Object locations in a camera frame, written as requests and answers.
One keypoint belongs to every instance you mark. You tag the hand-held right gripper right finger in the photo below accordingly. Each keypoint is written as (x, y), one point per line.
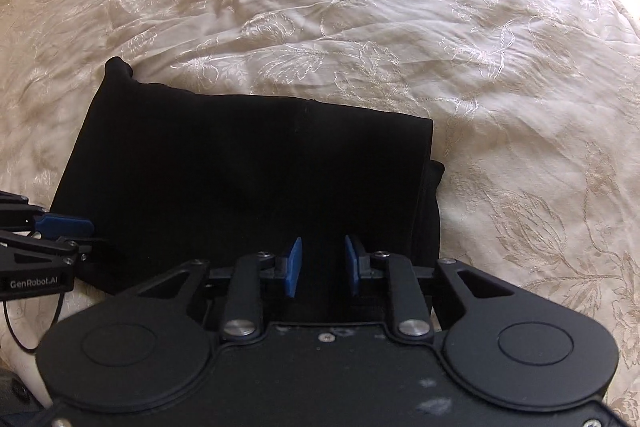
(352, 267)

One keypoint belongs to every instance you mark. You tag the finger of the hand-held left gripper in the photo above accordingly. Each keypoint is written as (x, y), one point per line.
(65, 226)
(45, 249)

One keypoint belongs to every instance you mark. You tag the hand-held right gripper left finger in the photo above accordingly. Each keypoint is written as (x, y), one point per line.
(295, 267)

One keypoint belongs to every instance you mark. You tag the black pants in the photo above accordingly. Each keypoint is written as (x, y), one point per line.
(225, 167)

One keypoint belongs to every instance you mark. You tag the cream embroidered bedspread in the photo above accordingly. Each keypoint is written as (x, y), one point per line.
(375, 32)

